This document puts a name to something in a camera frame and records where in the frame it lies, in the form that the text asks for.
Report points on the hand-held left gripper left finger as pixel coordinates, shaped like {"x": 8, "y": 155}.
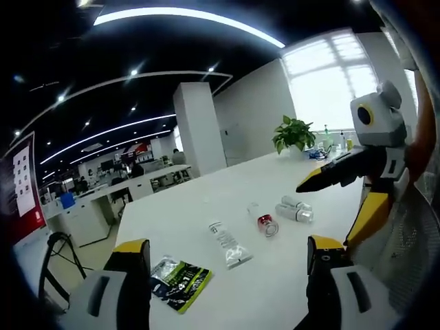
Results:
{"x": 103, "y": 285}

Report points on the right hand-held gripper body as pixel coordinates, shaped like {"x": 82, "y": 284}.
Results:
{"x": 376, "y": 120}

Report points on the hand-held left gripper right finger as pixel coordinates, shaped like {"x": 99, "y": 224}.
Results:
{"x": 343, "y": 288}

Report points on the clear skincare bottle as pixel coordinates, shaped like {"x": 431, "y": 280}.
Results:
{"x": 298, "y": 203}
{"x": 294, "y": 214}

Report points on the silver skincare sachet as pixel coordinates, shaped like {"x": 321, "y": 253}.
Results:
{"x": 163, "y": 269}

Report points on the red banded skincare bottle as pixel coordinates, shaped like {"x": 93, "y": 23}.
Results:
{"x": 263, "y": 220}

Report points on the green black skincare sachet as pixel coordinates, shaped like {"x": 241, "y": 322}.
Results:
{"x": 187, "y": 287}

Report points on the white skincare tube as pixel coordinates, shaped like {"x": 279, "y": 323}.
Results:
{"x": 229, "y": 245}

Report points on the white pump bottle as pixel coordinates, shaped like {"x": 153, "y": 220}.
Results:
{"x": 342, "y": 139}

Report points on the green capped spray bottle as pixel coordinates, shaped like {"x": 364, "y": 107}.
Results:
{"x": 326, "y": 135}

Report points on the grey mesh office chair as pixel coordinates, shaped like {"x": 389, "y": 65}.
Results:
{"x": 409, "y": 247}

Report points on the green potted plant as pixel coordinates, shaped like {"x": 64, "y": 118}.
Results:
{"x": 294, "y": 135}

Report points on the white office desk row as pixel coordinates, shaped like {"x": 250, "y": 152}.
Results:
{"x": 103, "y": 206}

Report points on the blue box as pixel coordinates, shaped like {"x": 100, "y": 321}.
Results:
{"x": 67, "y": 200}

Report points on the black chair frame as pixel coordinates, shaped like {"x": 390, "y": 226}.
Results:
{"x": 56, "y": 261}

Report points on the red wall poster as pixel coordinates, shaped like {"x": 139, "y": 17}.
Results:
{"x": 20, "y": 192}

